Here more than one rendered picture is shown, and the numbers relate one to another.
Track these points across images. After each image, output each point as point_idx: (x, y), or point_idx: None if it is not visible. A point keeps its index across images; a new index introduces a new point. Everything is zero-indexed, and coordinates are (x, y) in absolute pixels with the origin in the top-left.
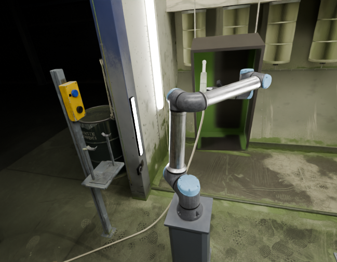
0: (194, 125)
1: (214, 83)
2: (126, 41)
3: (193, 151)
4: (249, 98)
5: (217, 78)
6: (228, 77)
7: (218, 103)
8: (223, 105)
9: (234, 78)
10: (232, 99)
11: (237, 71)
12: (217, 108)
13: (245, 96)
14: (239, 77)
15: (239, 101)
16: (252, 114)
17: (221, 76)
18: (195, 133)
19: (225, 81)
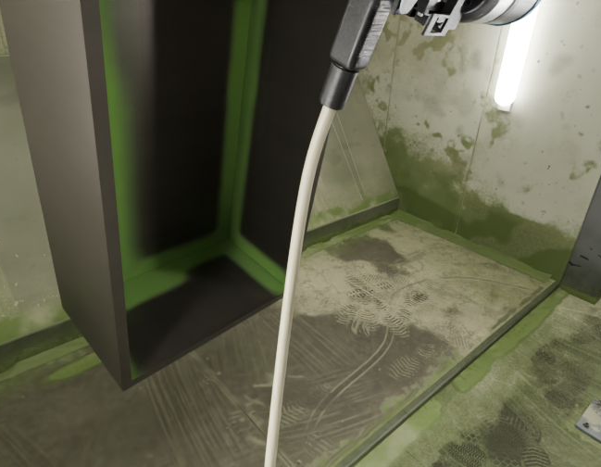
0: (113, 278)
1: (116, 53)
2: None
3: (277, 428)
4: (524, 17)
5: (127, 20)
6: (175, 20)
7: (143, 152)
8: (162, 156)
9: (197, 24)
10: (194, 124)
11: None
12: (142, 176)
13: (531, 2)
14: (212, 22)
15: (214, 130)
16: (321, 154)
17: (144, 9)
18: (118, 319)
19: (164, 39)
